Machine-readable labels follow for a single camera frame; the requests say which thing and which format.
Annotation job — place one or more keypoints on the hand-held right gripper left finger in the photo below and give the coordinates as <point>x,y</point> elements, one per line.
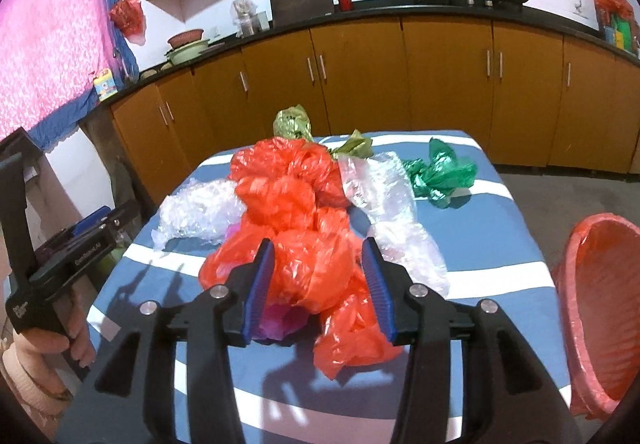
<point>260,289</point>

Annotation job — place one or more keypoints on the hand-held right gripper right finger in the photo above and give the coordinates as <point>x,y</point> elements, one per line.
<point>377,294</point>

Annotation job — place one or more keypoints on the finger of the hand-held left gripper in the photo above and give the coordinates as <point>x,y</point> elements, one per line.
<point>92,219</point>
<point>125,224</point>

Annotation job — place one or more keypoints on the red plastic bag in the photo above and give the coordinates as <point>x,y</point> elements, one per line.
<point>127,18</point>
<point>295,269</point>
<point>280,173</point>
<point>350,329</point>

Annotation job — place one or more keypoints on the red lined plastic bin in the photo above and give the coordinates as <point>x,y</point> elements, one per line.
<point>605,304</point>

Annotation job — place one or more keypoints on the person's left forearm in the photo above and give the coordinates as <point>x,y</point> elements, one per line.
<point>30,384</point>

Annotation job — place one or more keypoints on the person's left hand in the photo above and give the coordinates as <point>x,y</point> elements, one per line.
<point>80,339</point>

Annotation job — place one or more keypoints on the clear plastic bag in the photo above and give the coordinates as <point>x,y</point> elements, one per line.
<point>415,249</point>
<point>375,184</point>
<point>195,209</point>

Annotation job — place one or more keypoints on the blue white striped sheet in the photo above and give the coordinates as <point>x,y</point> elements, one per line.
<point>475,244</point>

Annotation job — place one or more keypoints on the colourful small box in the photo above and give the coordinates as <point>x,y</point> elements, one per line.
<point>104,84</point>

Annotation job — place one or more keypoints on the olive green plastic bag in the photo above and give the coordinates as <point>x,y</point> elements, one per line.
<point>292,123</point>

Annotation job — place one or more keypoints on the pale green basin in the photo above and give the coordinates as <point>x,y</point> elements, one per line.
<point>187,54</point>

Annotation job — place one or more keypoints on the pink curtain with blue border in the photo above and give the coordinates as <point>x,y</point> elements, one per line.
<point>50,33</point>

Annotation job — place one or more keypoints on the brown woven basket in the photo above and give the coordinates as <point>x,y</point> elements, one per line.
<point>185,38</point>

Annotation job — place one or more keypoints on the hanging red plastic bag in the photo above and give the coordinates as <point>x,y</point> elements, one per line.
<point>127,18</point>

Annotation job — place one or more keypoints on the wooden base cabinets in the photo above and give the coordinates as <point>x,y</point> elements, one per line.
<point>400,73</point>

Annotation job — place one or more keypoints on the black countertop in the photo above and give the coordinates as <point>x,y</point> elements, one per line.
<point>380,13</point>

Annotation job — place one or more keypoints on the dark cutting board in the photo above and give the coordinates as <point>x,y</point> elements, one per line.
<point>300,1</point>

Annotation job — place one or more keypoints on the gas stove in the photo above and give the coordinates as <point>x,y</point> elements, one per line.
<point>470,0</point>

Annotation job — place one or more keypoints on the blue cup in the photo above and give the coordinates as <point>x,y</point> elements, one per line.
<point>610,33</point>

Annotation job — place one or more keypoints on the green plastic container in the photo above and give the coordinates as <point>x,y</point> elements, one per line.
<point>625,33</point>

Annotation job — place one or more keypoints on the red bag on countertop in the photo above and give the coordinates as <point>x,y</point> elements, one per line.
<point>607,3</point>

